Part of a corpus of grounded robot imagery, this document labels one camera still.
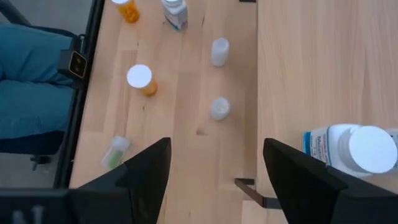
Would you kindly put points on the black office chair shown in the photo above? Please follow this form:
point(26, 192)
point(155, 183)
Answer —
point(31, 143)

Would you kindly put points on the person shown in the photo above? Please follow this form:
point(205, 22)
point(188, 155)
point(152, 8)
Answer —
point(31, 93)

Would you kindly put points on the black aluminium table frame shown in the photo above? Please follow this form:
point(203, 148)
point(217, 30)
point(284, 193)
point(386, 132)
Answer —
point(74, 124)

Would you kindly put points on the clear bottle with green label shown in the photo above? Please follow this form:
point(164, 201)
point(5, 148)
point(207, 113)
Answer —
point(115, 152)

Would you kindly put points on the black table-level camera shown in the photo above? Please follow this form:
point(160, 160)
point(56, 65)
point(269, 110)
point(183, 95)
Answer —
point(74, 63)

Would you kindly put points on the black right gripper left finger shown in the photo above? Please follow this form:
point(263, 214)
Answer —
point(146, 186)

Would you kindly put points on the orange pill bottle white cap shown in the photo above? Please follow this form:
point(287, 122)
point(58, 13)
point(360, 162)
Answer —
point(140, 77)
point(127, 11)

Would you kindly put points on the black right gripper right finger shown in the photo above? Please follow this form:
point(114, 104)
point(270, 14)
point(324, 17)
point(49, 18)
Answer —
point(304, 193)

